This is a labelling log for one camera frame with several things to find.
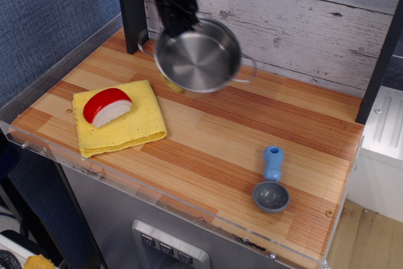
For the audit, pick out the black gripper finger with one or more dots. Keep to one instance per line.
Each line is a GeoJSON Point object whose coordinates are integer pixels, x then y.
{"type": "Point", "coordinates": [176, 17]}

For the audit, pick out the red white toy sushi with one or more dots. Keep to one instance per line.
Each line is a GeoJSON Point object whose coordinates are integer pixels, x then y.
{"type": "Point", "coordinates": [106, 106]}

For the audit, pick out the yellow folded cloth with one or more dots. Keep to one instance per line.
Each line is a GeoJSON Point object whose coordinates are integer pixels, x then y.
{"type": "Point", "coordinates": [144, 123]}

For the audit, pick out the yellow object bottom left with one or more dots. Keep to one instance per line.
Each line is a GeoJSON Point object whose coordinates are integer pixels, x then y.
{"type": "Point", "coordinates": [38, 262]}

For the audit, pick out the stainless steel stockpot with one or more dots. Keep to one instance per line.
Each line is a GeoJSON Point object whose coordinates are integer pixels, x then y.
{"type": "Point", "coordinates": [204, 60]}

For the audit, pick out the white appliance at right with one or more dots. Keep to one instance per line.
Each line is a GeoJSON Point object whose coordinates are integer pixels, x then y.
{"type": "Point", "coordinates": [376, 180]}

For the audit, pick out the blue grey ice cream scoop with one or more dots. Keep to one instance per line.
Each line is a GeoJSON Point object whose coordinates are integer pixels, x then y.
{"type": "Point", "coordinates": [269, 195]}

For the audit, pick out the clear acrylic front guard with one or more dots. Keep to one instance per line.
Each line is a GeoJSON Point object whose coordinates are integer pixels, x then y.
{"type": "Point", "coordinates": [110, 202]}

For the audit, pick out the black right vertical post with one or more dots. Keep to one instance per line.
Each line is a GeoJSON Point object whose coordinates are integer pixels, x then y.
{"type": "Point", "coordinates": [381, 66]}

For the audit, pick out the silver button control panel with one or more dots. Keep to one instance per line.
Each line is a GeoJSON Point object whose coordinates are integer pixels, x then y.
{"type": "Point", "coordinates": [159, 249]}

